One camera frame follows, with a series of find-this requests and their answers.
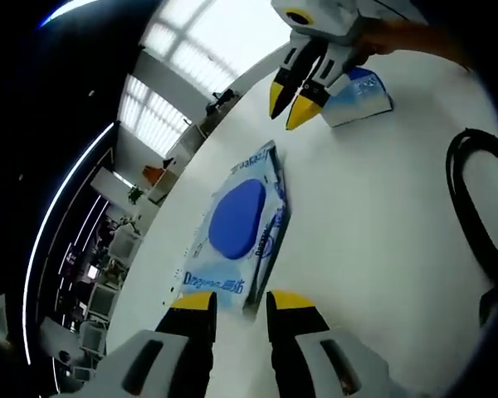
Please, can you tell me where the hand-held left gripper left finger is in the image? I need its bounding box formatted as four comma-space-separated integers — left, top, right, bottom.
78, 291, 217, 398

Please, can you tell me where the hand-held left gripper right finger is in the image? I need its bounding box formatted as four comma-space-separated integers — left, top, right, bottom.
266, 289, 403, 398

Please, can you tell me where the blue pink tissue pack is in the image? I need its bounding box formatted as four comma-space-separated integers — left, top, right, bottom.
322, 67, 395, 129

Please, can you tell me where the blue lidded wet wipes pack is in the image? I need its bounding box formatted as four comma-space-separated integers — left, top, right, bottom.
161, 139, 294, 313

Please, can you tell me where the black cable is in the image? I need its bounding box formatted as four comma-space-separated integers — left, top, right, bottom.
445, 128, 498, 291

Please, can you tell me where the person's right hand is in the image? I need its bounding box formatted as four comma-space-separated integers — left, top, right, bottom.
348, 18, 431, 67

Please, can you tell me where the white office chair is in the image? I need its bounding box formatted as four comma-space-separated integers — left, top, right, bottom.
107, 226, 144, 266
89, 285, 120, 323

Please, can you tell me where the white table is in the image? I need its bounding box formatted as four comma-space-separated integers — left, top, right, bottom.
101, 39, 498, 398

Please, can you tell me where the long curved ceiling light strip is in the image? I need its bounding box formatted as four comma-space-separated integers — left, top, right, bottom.
22, 124, 117, 366

